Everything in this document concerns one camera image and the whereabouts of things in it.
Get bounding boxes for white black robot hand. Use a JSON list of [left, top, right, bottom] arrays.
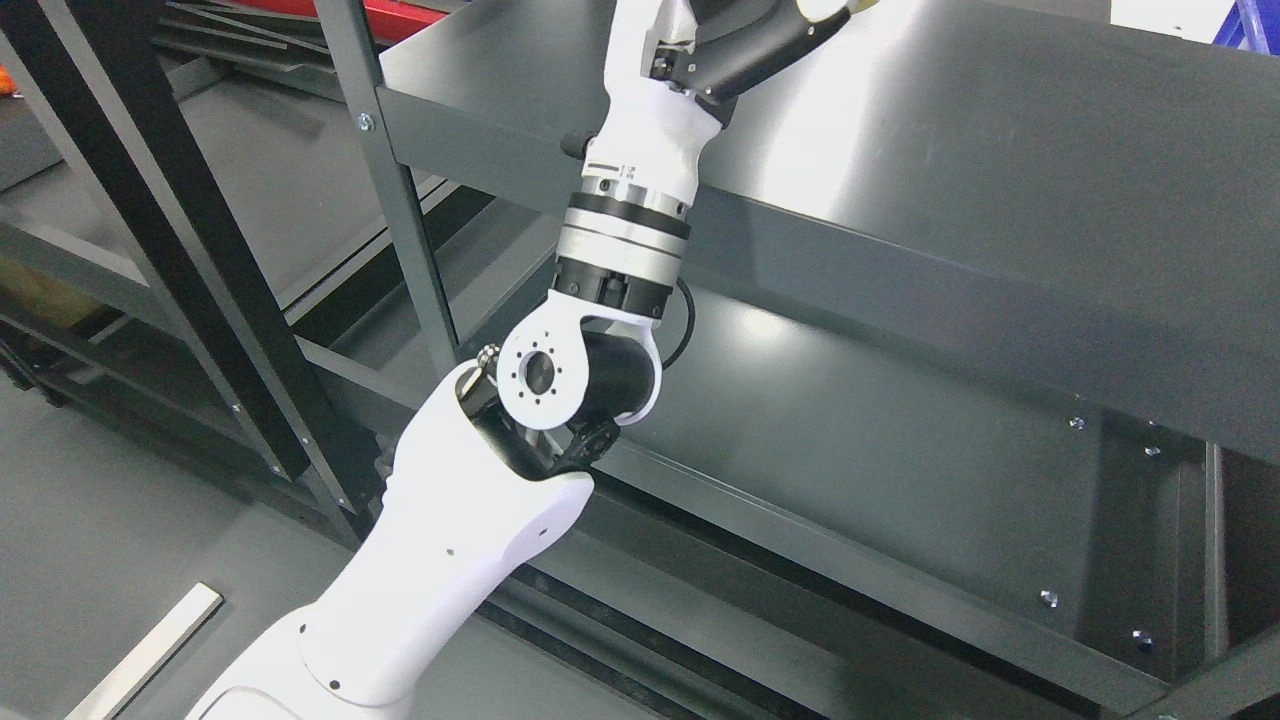
[[582, 0, 863, 213]]

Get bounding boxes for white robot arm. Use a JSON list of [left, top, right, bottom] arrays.
[[189, 179, 690, 719]]

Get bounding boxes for dark grey metal shelf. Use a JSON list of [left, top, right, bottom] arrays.
[[300, 0, 1280, 720]]

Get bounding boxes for black metal rack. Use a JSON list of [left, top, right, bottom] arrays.
[[3, 1, 384, 546]]

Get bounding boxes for blue plastic crate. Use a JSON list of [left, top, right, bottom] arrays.
[[1210, 1, 1279, 56]]

